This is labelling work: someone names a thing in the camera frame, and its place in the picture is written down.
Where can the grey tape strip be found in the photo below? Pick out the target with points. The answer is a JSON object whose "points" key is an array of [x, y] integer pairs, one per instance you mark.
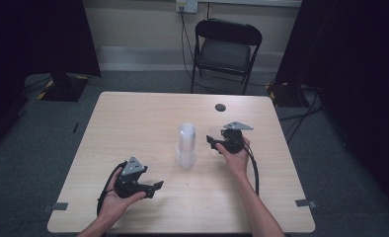
{"points": [[56, 207], [305, 203]]}

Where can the person's right hand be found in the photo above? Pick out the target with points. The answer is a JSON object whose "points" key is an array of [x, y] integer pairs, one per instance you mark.
{"points": [[237, 163]]}

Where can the black stand base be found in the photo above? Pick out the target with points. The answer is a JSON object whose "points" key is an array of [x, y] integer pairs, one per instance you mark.
{"points": [[283, 95], [64, 89]]}

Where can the white wall socket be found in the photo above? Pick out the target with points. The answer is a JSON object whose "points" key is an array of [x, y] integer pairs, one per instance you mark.
{"points": [[186, 5]]}

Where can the black folding chair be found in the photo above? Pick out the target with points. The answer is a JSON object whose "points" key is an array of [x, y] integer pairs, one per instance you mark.
{"points": [[227, 52]]}

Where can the small black floor object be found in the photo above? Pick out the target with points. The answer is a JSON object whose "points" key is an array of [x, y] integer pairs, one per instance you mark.
{"points": [[75, 127]]}

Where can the black table grommet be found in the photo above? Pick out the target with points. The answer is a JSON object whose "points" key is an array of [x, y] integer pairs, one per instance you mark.
{"points": [[220, 107]]}

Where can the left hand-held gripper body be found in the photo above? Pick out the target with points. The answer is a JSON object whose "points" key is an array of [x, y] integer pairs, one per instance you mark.
{"points": [[128, 184]]}

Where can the person's left hand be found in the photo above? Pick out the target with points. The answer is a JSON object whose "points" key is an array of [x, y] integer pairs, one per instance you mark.
{"points": [[115, 207]]}

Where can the black curtain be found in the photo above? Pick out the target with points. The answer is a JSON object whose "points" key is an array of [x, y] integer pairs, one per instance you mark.
{"points": [[34, 36], [357, 65]]}

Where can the stack of clear plastic cups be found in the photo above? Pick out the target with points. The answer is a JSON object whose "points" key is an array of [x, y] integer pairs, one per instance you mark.
{"points": [[186, 146]]}

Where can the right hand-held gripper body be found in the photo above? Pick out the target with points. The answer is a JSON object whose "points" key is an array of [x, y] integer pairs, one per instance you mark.
{"points": [[232, 143]]}

